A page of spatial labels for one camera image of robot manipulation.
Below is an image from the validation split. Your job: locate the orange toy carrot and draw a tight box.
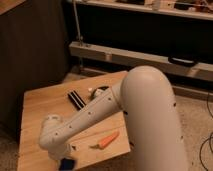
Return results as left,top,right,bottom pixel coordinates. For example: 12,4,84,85
91,131,120,149

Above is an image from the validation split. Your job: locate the wooden shelf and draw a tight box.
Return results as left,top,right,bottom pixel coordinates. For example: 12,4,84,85
67,0,213,21

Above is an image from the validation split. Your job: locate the metal pole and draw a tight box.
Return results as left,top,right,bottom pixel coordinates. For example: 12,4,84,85
72,0,83,46

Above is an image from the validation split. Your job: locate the black case handle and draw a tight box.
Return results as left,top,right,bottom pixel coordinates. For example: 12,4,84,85
168,57,198,67

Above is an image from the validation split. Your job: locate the black striped block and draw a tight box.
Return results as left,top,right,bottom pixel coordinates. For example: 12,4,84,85
68,91,86,110

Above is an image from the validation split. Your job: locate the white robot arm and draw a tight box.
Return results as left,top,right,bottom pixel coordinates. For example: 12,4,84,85
39,66,189,171

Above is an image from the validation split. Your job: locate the long white case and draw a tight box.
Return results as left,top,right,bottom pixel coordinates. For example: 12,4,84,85
69,41,213,81

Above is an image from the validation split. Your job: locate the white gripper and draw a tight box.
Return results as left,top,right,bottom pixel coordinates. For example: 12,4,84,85
48,143,71,161

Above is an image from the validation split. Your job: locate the black floor cable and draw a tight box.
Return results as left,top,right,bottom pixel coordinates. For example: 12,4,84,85
199,91,213,166

